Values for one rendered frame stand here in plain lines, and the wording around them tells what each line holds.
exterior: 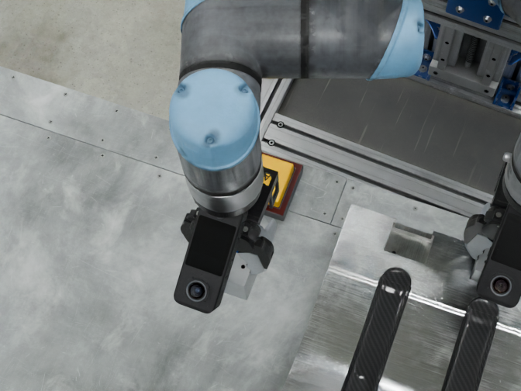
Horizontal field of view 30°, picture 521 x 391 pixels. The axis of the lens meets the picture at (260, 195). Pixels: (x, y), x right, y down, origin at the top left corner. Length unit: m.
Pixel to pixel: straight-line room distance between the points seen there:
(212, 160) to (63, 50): 1.63
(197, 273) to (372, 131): 1.10
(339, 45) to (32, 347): 0.63
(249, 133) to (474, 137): 1.27
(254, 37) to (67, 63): 1.57
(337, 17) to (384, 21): 0.04
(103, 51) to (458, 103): 0.87
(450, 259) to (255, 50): 0.44
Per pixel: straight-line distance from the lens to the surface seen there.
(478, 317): 1.19
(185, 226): 1.05
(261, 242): 1.02
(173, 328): 1.27
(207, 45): 0.87
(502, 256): 1.04
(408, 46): 0.88
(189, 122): 0.81
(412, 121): 2.04
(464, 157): 2.02
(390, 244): 1.23
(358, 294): 1.18
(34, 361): 1.30
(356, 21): 0.87
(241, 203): 0.92
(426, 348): 1.17
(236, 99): 0.81
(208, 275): 0.98
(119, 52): 2.40
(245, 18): 0.88
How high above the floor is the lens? 2.02
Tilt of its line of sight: 67 degrees down
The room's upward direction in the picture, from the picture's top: 6 degrees counter-clockwise
